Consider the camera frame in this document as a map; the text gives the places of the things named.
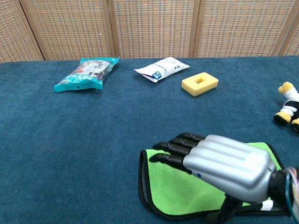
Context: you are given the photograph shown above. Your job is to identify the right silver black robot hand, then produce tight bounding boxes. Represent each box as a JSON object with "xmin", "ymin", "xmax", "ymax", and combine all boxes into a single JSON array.
[{"xmin": 149, "ymin": 132, "xmax": 278, "ymax": 223}]

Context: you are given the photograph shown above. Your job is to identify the grey green microfibre cloth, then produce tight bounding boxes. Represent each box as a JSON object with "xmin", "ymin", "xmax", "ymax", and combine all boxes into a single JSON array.
[{"xmin": 138, "ymin": 141, "xmax": 287, "ymax": 221}]

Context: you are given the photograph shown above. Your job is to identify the black white yellow plush toy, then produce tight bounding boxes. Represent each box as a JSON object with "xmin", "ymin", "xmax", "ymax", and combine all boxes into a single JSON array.
[{"xmin": 273, "ymin": 81, "xmax": 299, "ymax": 133}]

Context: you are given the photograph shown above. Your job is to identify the yellow sponge with square hole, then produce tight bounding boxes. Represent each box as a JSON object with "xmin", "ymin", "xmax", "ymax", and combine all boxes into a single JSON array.
[{"xmin": 181, "ymin": 72, "xmax": 220, "ymax": 98}]

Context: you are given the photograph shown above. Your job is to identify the white plastic pouch packet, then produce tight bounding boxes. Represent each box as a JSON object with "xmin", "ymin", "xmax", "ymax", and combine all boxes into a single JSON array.
[{"xmin": 133, "ymin": 56, "xmax": 191, "ymax": 84}]

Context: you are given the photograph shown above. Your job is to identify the woven wooden folding screen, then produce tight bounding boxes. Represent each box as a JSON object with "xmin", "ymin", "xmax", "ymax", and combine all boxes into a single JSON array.
[{"xmin": 0, "ymin": 0, "xmax": 299, "ymax": 63}]

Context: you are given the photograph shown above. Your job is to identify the blue carpet table cover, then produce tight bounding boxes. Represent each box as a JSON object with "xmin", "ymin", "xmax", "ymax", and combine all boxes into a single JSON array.
[{"xmin": 0, "ymin": 55, "xmax": 299, "ymax": 224}]

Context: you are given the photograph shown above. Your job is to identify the teal snack bag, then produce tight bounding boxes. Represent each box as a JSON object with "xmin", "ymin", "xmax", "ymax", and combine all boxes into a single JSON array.
[{"xmin": 54, "ymin": 56, "xmax": 121, "ymax": 92}]

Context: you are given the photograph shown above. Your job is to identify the coloured wrist wires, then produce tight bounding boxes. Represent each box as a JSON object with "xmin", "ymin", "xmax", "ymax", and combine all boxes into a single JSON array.
[{"xmin": 284, "ymin": 166, "xmax": 299, "ymax": 221}]

